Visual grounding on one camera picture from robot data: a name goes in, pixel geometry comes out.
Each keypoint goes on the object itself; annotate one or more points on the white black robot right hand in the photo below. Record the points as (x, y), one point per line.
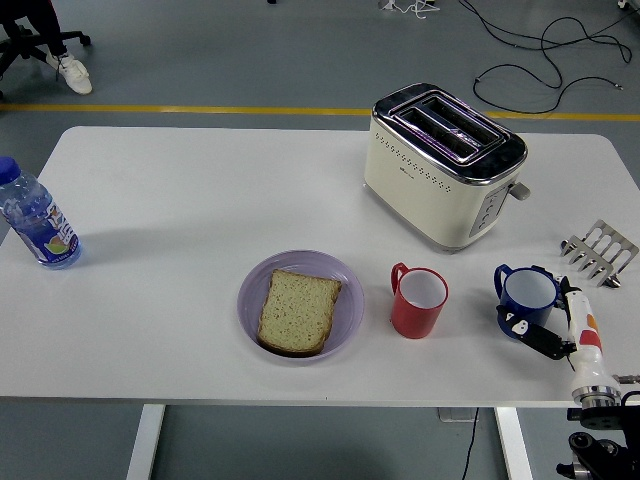
(582, 325)

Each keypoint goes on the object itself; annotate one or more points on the black office chair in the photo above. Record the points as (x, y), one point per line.
(20, 42)

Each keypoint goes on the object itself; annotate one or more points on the person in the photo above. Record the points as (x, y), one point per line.
(72, 72)

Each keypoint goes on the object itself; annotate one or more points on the white table leg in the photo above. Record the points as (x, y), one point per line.
(145, 445)
(515, 445)

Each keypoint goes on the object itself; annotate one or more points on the grey under-table box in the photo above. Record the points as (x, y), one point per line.
(452, 415)

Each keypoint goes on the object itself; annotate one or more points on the silver metal toast rack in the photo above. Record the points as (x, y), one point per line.
(605, 247)

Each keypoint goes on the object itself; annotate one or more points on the cream chrome toaster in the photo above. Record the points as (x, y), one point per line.
(425, 200)

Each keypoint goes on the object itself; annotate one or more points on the blue enamel cup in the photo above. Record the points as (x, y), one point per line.
(527, 295)

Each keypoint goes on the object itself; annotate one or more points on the red cup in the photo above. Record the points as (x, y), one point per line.
(415, 317)

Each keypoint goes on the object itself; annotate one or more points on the black desk control panel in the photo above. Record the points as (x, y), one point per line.
(574, 415)

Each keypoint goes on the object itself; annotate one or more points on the clear blue-capped water bottle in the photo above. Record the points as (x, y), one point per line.
(40, 220)

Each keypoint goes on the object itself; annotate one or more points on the purple plate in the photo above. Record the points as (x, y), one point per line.
(345, 310)

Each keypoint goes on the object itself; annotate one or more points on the slice of bread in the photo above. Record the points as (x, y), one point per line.
(297, 315)

